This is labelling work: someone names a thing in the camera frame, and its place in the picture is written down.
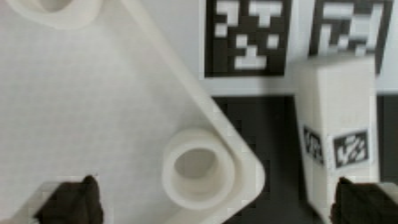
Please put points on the white desk leg middle-left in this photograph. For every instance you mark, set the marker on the white desk leg middle-left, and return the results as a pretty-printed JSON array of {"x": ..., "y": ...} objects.
[{"x": 336, "y": 117}]

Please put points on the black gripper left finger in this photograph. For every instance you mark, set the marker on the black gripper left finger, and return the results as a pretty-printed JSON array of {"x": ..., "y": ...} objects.
[{"x": 73, "y": 204}]

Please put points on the white desk top panel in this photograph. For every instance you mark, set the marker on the white desk top panel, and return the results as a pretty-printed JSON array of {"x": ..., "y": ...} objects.
[{"x": 98, "y": 99}]

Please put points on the white paper with markers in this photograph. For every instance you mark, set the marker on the white paper with markers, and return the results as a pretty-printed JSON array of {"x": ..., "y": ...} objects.
[{"x": 242, "y": 37}]

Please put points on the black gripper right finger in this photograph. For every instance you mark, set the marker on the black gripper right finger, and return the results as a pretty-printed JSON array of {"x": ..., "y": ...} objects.
[{"x": 365, "y": 203}]

